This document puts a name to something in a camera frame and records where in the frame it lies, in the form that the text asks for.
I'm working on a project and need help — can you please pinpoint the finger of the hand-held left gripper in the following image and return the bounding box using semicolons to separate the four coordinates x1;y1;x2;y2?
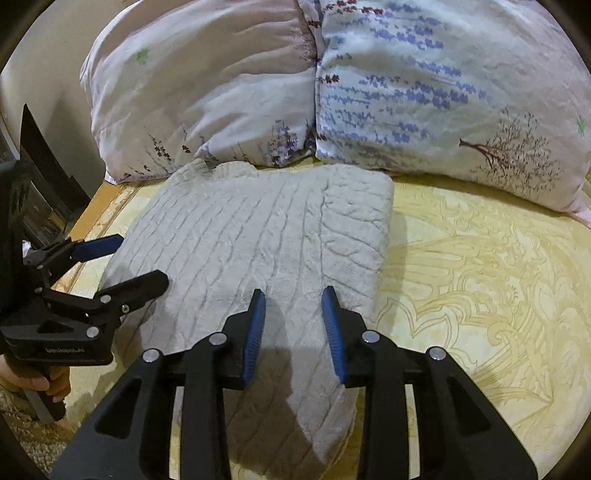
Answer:
34;270;170;320
23;233;125;269

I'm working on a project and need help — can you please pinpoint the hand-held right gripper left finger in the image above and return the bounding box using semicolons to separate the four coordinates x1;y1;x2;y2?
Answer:
51;289;267;480

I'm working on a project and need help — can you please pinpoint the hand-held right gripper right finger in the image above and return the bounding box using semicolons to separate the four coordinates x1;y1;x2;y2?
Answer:
321;285;539;480

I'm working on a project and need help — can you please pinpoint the white cable knit sweater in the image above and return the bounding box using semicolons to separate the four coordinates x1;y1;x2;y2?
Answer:
99;159;395;469

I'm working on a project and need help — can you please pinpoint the person's left hand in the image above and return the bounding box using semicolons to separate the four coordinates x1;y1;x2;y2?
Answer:
0;354;71;394

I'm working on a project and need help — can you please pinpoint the black cabinet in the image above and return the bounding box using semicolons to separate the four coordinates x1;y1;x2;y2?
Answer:
0;104;93;245

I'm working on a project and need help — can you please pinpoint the patterned rug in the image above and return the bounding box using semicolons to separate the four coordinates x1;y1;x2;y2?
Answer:
0;390;70;464

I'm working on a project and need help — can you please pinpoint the yellow patterned bedspread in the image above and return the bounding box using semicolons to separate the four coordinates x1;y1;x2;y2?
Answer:
51;157;591;480

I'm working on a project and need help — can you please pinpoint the pale pink floral pillow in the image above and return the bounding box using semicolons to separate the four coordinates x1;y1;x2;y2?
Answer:
81;0;319;185

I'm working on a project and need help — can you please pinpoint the lavender print pillow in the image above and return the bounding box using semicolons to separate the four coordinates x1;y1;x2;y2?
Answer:
300;0;591;227

